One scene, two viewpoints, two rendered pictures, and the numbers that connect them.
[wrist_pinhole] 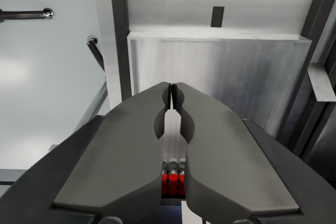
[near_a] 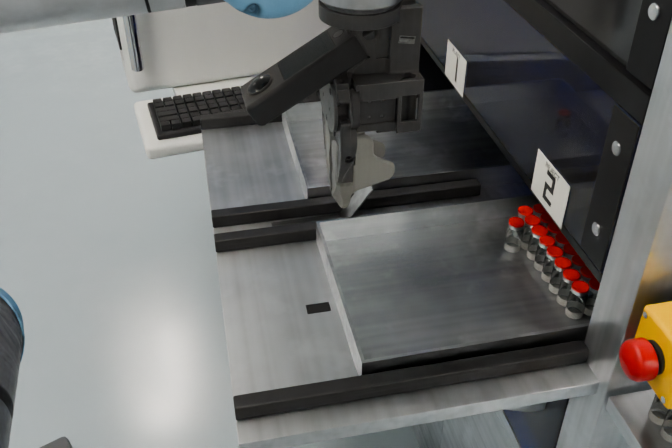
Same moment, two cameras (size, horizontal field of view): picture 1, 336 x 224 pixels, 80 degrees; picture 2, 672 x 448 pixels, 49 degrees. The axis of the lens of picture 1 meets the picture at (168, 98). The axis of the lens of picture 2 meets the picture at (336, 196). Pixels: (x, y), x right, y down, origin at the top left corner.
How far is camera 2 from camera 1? 0.68 m
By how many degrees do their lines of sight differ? 54
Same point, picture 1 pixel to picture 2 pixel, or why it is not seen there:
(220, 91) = (409, 279)
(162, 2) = (316, 358)
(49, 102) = not seen: outside the picture
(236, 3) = (299, 296)
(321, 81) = (355, 201)
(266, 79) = (375, 246)
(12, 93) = not seen: outside the picture
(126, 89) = (446, 367)
